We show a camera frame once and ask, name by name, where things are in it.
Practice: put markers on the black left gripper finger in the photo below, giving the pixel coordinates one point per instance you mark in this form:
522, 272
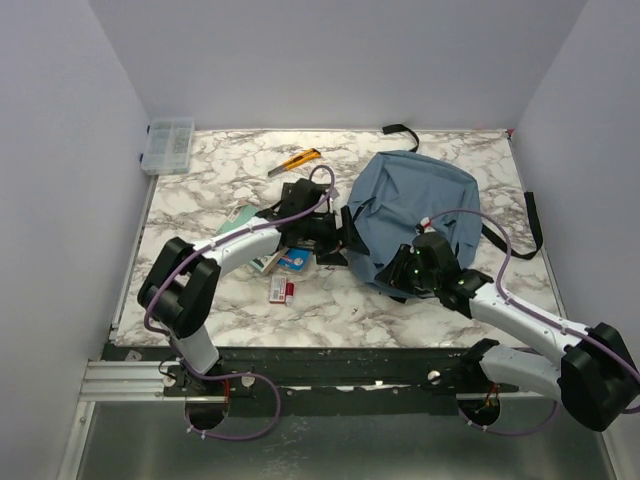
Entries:
331, 258
350, 239

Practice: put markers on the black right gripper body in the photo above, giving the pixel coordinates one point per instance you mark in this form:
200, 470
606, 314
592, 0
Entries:
418, 277

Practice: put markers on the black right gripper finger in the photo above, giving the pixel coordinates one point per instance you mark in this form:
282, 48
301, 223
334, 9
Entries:
398, 295
394, 274

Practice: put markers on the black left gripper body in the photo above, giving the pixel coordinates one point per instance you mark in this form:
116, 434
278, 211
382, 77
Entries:
321, 229

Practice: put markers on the teal paperback book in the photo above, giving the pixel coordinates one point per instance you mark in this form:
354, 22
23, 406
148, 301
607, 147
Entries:
244, 239

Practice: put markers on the blue backpack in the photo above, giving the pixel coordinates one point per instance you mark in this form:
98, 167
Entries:
395, 191

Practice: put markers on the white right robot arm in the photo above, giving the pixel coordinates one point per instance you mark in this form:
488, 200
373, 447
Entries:
587, 369

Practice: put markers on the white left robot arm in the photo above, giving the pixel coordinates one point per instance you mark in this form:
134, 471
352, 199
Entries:
177, 294

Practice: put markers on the blue blister pack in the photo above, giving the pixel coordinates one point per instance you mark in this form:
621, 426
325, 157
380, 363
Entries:
295, 259

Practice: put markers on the black paperback book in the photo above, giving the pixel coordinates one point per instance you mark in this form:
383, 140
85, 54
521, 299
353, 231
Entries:
298, 197

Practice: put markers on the yellow utility knife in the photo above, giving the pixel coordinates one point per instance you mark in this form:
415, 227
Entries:
295, 161

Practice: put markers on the red white glue stick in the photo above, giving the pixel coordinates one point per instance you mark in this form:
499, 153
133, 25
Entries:
289, 293

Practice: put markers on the red white staples box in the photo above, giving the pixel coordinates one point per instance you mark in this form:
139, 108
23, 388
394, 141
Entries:
278, 289

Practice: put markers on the clear plastic organizer box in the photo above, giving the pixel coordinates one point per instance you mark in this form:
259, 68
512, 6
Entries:
168, 146

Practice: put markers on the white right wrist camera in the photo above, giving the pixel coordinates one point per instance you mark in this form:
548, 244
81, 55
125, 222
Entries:
426, 225

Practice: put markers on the black mounting base plate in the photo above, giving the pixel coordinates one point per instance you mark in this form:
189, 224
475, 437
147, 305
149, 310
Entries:
259, 382

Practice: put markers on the aluminium rail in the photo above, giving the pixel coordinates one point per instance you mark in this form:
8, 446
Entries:
122, 382

